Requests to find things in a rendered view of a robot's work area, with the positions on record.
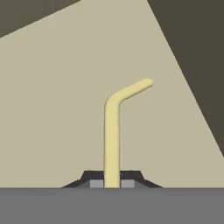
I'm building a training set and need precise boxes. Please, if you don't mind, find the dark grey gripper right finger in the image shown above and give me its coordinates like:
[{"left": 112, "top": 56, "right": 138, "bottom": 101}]
[{"left": 119, "top": 170, "right": 165, "bottom": 189}]

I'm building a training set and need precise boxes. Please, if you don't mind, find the pale yellow bent straw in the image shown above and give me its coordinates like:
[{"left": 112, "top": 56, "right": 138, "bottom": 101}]
[{"left": 102, "top": 77, "right": 154, "bottom": 189}]

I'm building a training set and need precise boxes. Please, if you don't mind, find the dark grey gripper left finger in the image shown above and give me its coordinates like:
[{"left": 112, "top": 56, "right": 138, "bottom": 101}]
[{"left": 60, "top": 170, "right": 105, "bottom": 189}]

